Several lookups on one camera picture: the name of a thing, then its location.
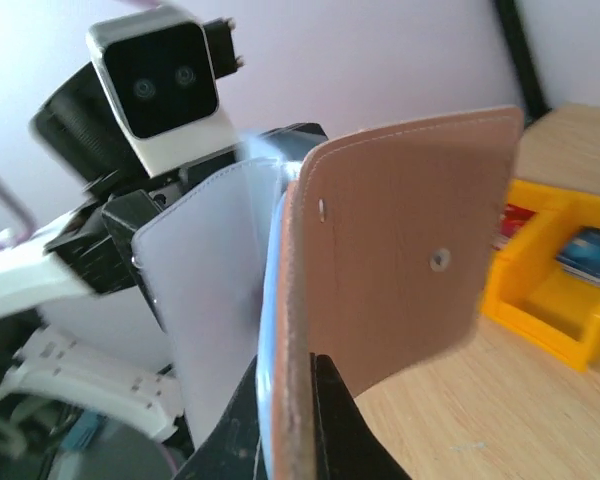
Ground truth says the red card stack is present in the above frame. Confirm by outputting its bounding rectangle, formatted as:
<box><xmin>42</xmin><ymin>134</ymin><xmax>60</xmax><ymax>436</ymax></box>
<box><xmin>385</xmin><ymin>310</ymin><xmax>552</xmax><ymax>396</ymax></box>
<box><xmin>492</xmin><ymin>203</ymin><xmax>536</xmax><ymax>251</ymax></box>

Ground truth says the right yellow bin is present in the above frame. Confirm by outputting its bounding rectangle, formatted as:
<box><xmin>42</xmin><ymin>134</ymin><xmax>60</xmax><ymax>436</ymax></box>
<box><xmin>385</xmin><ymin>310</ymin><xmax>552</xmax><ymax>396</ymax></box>
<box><xmin>491</xmin><ymin>196</ymin><xmax>600</xmax><ymax>371</ymax></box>

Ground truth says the left black frame post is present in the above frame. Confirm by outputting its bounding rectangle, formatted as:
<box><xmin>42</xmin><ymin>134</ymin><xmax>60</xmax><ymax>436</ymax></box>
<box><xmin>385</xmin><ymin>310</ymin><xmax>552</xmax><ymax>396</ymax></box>
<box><xmin>491</xmin><ymin>0</ymin><xmax>551</xmax><ymax>128</ymax></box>

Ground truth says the middle yellow bin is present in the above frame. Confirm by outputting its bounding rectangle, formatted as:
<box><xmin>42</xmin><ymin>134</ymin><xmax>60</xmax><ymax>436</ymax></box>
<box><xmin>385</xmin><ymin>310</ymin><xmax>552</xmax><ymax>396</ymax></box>
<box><xmin>482</xmin><ymin>180</ymin><xmax>575</xmax><ymax>324</ymax></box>

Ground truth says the yellow bin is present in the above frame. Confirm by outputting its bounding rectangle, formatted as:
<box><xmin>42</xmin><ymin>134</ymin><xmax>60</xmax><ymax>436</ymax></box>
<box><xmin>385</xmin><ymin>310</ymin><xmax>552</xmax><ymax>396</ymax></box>
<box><xmin>491</xmin><ymin>196</ymin><xmax>600</xmax><ymax>371</ymax></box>
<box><xmin>482</xmin><ymin>180</ymin><xmax>575</xmax><ymax>324</ymax></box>

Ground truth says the blue card stack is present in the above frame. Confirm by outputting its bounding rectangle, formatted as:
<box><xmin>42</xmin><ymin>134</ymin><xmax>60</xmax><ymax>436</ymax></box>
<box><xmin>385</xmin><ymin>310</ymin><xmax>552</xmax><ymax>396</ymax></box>
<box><xmin>556</xmin><ymin>227</ymin><xmax>600</xmax><ymax>288</ymax></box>

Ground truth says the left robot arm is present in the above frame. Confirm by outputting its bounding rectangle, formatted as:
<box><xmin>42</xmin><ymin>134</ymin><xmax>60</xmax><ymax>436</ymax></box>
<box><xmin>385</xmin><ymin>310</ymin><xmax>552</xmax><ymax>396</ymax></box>
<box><xmin>0</xmin><ymin>65</ymin><xmax>327</xmax><ymax>445</ymax></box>

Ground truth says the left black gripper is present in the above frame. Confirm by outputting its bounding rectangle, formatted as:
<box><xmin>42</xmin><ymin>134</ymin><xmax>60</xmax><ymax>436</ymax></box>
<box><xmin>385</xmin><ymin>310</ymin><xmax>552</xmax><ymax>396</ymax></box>
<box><xmin>101</xmin><ymin>123</ymin><xmax>327</xmax><ymax>294</ymax></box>

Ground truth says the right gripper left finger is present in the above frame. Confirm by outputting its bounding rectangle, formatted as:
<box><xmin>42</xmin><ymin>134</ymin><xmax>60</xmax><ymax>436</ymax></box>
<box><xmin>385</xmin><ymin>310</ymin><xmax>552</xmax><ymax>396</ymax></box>
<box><xmin>174</xmin><ymin>358</ymin><xmax>265</xmax><ymax>480</ymax></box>

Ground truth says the tan leather card holder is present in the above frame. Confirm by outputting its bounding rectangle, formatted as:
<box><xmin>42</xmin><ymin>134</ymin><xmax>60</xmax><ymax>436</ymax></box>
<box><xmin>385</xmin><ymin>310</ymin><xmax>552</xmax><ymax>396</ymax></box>
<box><xmin>254</xmin><ymin>106</ymin><xmax>524</xmax><ymax>479</ymax></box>

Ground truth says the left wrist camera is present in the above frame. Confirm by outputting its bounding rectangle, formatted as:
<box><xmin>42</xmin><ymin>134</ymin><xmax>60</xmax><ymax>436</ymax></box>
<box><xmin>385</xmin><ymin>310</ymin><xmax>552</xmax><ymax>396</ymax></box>
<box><xmin>86</xmin><ymin>5</ymin><xmax>239</xmax><ymax>177</ymax></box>

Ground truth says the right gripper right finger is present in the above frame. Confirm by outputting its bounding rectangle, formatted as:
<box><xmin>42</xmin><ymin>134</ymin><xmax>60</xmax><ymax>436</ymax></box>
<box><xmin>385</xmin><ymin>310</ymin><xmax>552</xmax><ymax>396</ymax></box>
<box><xmin>310</xmin><ymin>354</ymin><xmax>410</xmax><ymax>480</ymax></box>

